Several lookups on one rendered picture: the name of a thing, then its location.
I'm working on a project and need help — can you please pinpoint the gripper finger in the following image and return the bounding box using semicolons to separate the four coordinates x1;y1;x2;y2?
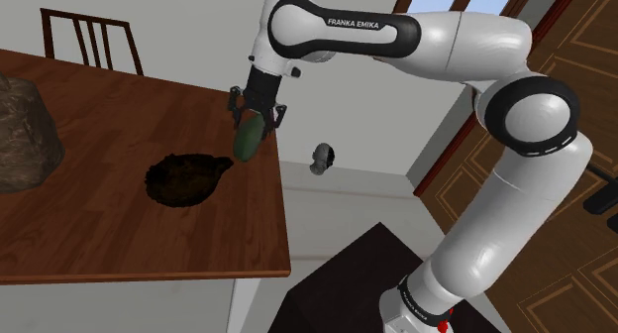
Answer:
261;103;288;141
227;85;247;130

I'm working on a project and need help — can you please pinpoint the green avocado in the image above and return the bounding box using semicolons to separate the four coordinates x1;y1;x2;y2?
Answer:
232;111;267;164

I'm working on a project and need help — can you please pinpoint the small grey figure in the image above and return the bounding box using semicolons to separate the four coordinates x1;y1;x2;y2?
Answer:
309;142;337;176

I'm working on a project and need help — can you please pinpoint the dark brown woven bowl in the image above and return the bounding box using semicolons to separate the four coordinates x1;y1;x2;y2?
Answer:
145;152;235;209

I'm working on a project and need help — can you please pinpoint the dark wooden chair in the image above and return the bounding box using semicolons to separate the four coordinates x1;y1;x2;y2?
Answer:
40;7;145;76

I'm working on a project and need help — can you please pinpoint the brown wooden table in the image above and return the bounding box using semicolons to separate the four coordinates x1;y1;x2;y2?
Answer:
0;49;292;333

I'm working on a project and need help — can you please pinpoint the dark robot stand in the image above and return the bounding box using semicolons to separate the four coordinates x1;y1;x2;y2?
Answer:
267;221;499;333

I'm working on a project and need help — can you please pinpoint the brown crumpled bag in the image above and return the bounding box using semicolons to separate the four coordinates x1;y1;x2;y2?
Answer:
0;72;66;195

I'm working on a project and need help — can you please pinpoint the black furniture piece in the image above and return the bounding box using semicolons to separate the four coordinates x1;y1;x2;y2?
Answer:
582;162;618;216

